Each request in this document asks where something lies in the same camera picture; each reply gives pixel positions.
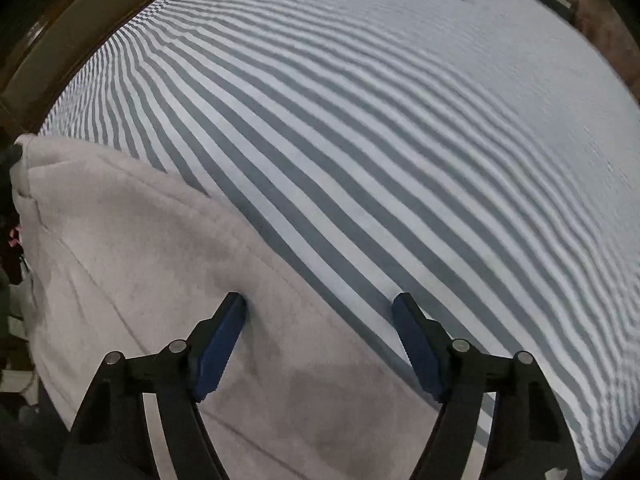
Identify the light grey fleece pant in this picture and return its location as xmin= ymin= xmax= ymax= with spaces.
xmin=11 ymin=136 xmax=436 ymax=479

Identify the grey striped bed sheet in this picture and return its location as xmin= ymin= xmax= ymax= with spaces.
xmin=40 ymin=0 xmax=639 ymax=479

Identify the dark wooden headboard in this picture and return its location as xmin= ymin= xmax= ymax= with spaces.
xmin=1 ymin=0 xmax=154 ymax=143

